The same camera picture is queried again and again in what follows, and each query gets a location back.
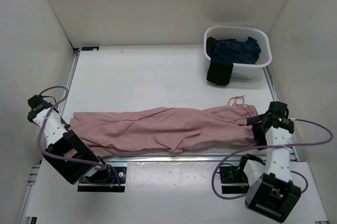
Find pink trousers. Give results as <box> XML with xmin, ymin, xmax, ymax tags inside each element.
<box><xmin>70</xmin><ymin>103</ymin><xmax>258</xmax><ymax>157</ymax></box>

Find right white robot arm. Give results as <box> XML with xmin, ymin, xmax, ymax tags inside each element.
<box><xmin>236</xmin><ymin>101</ymin><xmax>301</xmax><ymax>223</ymax></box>

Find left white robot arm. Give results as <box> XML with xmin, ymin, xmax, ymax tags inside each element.
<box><xmin>27</xmin><ymin>95</ymin><xmax>121</xmax><ymax>188</ymax></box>

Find white plastic basket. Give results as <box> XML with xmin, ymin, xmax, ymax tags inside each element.
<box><xmin>203</xmin><ymin>25</ymin><xmax>272</xmax><ymax>79</ymax></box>

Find black garment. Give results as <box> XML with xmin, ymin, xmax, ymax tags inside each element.
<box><xmin>206</xmin><ymin>37</ymin><xmax>233</xmax><ymax>86</ymax></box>

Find dark blue garment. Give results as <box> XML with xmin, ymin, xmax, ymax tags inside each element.
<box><xmin>210</xmin><ymin>37</ymin><xmax>261</xmax><ymax>65</ymax></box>

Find blue corner label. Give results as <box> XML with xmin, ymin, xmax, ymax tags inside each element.
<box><xmin>81</xmin><ymin>46</ymin><xmax>100</xmax><ymax>51</ymax></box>

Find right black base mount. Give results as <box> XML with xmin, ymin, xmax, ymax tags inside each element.
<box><xmin>217</xmin><ymin>165</ymin><xmax>250</xmax><ymax>194</ymax></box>

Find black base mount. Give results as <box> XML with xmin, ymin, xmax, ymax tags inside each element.
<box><xmin>217</xmin><ymin>165</ymin><xmax>250</xmax><ymax>194</ymax></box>
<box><xmin>77</xmin><ymin>166</ymin><xmax>127</xmax><ymax>192</ymax></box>

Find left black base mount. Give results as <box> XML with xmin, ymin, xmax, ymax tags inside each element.
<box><xmin>77</xmin><ymin>166</ymin><xmax>127</xmax><ymax>192</ymax></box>

